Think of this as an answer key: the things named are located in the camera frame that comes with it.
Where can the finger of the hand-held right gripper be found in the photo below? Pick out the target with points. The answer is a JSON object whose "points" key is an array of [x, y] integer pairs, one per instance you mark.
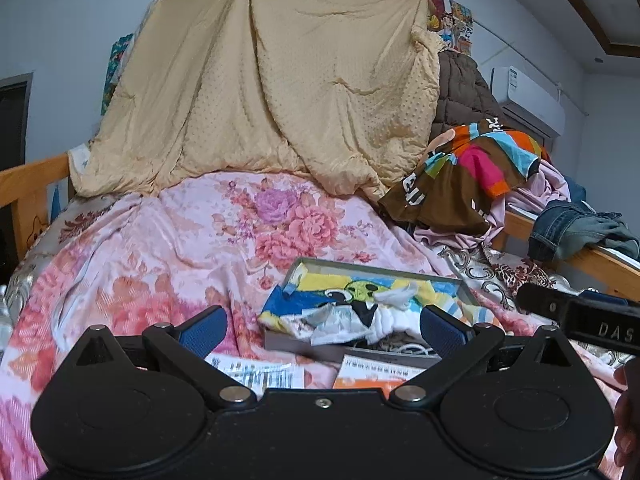
{"points": [[542, 302], [605, 296]]}

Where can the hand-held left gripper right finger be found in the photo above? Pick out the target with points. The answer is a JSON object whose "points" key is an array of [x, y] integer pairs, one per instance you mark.
{"points": [[442, 331]]}

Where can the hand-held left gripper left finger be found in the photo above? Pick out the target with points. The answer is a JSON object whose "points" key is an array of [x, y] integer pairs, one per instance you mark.
{"points": [[202, 329]]}

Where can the white ribbed socks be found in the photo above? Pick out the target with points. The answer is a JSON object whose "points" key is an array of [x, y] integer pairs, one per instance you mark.
{"points": [[395, 322]]}

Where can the shallow grey box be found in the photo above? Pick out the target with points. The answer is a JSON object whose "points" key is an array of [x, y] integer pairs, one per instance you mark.
{"points": [[285, 344]]}

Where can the cartoon print towel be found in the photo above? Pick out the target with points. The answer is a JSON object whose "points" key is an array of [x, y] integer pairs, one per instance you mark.
{"points": [[290, 315]]}

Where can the person's right hand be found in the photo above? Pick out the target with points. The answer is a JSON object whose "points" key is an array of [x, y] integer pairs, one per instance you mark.
{"points": [[630, 420]]}

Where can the grey green garment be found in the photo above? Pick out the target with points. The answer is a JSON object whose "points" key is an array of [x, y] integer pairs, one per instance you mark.
{"points": [[617, 235]]}

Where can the blue jeans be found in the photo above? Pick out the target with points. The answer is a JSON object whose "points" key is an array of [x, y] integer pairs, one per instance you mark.
{"points": [[555, 232]]}

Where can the white printed packet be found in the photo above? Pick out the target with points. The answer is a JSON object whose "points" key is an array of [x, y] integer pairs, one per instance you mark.
{"points": [[260, 372]]}

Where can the pink floral blanket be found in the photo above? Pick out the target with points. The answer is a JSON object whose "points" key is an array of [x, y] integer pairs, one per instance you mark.
{"points": [[165, 260]]}

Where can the orange packet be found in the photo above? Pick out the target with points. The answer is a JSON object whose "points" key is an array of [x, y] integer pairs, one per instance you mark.
{"points": [[370, 375]]}

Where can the teal cloth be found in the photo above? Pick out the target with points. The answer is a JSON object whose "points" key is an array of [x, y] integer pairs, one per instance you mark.
{"points": [[576, 192]]}

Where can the light pink cloth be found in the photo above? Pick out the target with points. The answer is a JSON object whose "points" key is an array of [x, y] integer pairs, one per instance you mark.
{"points": [[545, 185]]}

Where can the brown colourful striped shirt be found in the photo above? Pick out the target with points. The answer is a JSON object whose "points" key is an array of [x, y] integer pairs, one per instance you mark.
{"points": [[450, 190]]}

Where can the white patterned cloth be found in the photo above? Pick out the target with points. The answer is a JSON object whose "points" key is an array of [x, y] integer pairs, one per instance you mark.
{"points": [[80, 165]]}

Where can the white air conditioner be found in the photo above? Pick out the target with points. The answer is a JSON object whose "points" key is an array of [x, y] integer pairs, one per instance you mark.
{"points": [[525, 92]]}

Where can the brown quilted jacket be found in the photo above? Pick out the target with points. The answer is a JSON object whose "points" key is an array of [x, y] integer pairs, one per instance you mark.
{"points": [[462, 95]]}

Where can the beige quilt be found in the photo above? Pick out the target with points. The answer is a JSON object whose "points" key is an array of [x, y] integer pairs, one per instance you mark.
{"points": [[260, 85]]}

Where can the dark window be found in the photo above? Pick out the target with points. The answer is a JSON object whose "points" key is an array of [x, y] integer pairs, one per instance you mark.
{"points": [[12, 120]]}

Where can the teal wall poster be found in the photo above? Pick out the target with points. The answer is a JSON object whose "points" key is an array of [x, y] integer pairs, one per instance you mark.
{"points": [[117, 70]]}

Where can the colourful cartoon wall poster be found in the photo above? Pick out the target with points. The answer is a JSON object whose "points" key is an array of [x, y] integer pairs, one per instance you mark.
{"points": [[452, 20]]}

